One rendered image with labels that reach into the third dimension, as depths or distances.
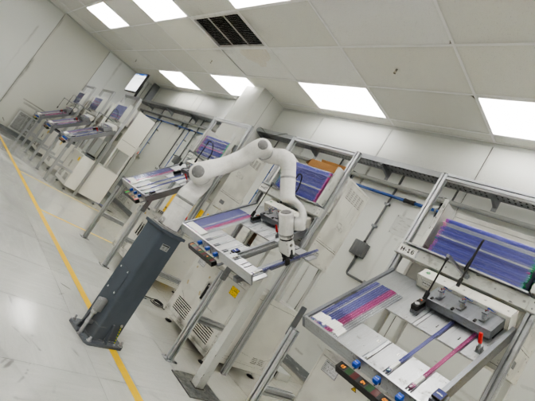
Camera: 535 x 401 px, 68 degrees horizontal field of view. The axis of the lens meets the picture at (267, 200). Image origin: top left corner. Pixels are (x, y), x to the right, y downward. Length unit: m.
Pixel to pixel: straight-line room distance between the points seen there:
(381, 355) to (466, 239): 0.84
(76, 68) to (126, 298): 9.10
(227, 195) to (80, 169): 3.35
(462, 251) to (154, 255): 1.66
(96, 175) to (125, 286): 4.92
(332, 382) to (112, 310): 1.22
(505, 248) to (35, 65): 10.11
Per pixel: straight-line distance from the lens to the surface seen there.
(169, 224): 2.29
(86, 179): 7.04
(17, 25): 10.90
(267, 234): 2.92
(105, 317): 2.36
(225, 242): 2.83
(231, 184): 4.23
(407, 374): 1.89
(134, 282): 2.32
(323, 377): 2.34
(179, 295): 3.36
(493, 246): 2.36
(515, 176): 4.32
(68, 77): 11.02
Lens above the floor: 0.90
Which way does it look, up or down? 6 degrees up
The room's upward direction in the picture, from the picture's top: 33 degrees clockwise
